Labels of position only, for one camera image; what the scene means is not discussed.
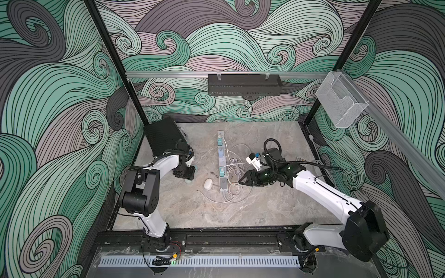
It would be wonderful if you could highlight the lavender cable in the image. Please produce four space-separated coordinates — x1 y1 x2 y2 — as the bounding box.
227 161 248 181

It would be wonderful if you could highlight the clear acrylic wall bin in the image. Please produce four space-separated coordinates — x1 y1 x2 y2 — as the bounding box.
316 71 369 128

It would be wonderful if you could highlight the black wall shelf tray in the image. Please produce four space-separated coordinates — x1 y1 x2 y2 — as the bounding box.
207 74 283 98

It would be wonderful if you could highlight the beige coiled cable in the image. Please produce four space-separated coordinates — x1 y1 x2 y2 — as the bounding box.
196 142 258 205

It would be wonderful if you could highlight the aluminium wall rail back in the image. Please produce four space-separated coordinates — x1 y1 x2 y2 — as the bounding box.
126 71 329 81

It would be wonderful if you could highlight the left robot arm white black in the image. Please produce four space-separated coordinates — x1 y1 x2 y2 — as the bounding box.
118 139 196 250

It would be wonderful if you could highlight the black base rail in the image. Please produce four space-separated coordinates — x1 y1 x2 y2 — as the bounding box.
94 225 317 253

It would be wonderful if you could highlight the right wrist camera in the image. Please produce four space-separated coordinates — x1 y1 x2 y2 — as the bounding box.
246 153 263 172

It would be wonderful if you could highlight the white power strip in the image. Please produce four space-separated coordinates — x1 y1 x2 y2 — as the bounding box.
217 131 228 192

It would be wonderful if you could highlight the aluminium wall rail right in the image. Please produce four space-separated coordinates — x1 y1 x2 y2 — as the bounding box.
337 70 445 198

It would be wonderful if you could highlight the grey cable right edge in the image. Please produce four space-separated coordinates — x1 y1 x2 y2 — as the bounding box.
307 135 343 173

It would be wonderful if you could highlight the teal charger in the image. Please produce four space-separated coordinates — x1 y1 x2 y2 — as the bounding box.
219 167 226 177

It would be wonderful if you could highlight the white earbud case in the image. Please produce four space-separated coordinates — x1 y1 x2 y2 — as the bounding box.
203 178 213 191

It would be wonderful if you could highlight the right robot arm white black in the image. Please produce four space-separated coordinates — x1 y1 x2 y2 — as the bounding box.
238 138 389 262

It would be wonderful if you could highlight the aluminium wall rail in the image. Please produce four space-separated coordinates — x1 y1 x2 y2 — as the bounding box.
126 71 329 81
337 70 445 198

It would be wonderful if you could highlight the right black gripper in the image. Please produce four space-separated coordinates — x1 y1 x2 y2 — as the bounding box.
238 167 277 186

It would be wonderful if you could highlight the white slotted cable duct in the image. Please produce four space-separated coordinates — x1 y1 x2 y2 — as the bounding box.
98 255 300 268

